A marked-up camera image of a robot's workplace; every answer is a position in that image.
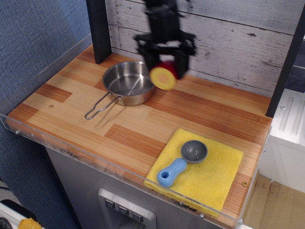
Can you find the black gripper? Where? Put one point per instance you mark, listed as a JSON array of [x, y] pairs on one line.
[[166, 38]]

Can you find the red yellow toy fruit half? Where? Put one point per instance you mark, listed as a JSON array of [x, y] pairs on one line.
[[164, 75]]

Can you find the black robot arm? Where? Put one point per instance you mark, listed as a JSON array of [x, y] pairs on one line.
[[162, 5]]

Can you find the stainless steel pot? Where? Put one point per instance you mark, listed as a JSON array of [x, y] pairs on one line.
[[127, 83]]

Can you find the yellow black object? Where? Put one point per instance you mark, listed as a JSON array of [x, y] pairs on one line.
[[14, 213]]

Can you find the grey blue toy scoop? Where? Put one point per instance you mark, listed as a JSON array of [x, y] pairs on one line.
[[192, 152]]

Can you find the yellow cloth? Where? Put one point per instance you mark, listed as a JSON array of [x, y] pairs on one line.
[[202, 186]]

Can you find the grey toy cabinet front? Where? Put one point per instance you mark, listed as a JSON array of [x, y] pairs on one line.
[[82, 183]]

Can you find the silver button panel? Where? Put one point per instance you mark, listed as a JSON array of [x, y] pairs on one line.
[[124, 210]]

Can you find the white ribbed sink unit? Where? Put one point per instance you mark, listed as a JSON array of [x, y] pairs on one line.
[[283, 157]]

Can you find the black left post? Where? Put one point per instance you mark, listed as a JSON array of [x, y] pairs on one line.
[[100, 35]]

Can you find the black post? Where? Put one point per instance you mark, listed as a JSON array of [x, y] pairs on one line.
[[100, 35], [288, 64]]

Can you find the black right post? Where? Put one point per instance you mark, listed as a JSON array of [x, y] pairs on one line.
[[288, 64]]

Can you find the clear acrylic guard rail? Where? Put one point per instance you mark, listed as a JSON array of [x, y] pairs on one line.
[[126, 141]]

